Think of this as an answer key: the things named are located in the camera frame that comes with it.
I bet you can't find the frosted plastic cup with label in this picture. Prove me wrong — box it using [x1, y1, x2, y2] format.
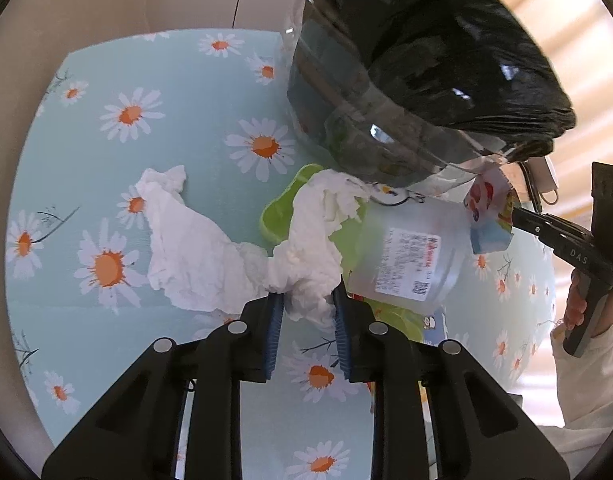
[346, 184, 471, 315]

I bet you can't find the person's right hand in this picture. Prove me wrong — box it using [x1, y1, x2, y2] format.
[564, 270, 613, 337]

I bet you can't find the black trash bag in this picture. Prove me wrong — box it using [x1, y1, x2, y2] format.
[324, 0, 576, 155]

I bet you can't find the clear trash bin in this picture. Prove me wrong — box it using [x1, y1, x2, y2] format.
[277, 0, 507, 195]

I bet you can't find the white tissue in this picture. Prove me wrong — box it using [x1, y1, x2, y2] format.
[134, 164, 371, 331]

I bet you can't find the green paper piece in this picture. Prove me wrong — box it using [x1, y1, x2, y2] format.
[257, 162, 426, 344]

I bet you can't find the colourful snack wrapper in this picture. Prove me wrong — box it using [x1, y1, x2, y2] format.
[463, 167, 520, 255]

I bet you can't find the fruit print snack bag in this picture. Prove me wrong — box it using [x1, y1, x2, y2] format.
[423, 308, 448, 346]

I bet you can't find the grey white mug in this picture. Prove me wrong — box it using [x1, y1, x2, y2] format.
[515, 156, 559, 208]

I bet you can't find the daisy print blue tablecloth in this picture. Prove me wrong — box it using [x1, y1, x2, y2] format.
[6, 29, 556, 479]

